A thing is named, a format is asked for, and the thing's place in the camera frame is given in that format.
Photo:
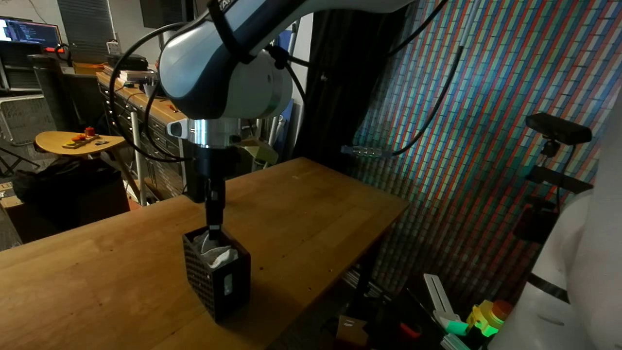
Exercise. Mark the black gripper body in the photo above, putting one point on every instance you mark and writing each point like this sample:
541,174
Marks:
213,178

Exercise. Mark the black plastic box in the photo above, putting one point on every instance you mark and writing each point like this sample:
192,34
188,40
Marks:
217,283

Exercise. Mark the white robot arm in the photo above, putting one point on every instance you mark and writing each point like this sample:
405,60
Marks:
221,71

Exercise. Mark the small brown cardboard box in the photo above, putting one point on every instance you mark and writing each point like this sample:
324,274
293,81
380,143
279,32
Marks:
351,332

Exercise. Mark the wooden workbench with drawers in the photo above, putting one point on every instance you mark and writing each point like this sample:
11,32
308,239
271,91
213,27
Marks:
139,110

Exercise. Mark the red items on stool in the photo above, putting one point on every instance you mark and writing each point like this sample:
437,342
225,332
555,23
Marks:
85,137

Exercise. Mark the black case on workbench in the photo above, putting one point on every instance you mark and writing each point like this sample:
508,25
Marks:
133,62

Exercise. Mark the large black bag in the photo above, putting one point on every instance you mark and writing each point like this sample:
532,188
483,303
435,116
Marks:
71,192

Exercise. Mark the round wooden stool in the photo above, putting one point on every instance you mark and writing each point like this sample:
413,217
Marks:
59,141

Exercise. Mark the small red item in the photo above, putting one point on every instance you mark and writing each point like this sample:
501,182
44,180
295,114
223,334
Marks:
409,332

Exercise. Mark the white flat strip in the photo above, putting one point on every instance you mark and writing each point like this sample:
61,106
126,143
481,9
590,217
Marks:
440,295

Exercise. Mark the lit blue computer monitor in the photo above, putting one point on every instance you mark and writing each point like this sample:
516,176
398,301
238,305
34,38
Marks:
30,32

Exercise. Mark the colourful striped curtain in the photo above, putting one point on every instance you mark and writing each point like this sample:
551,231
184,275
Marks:
479,130

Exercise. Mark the green and yellow blocks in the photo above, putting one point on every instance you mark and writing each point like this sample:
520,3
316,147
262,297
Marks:
487,318

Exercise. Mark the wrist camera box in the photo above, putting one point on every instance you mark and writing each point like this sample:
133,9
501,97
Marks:
264,153

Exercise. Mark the black camera on stand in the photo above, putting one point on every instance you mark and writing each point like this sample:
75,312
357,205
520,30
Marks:
557,128

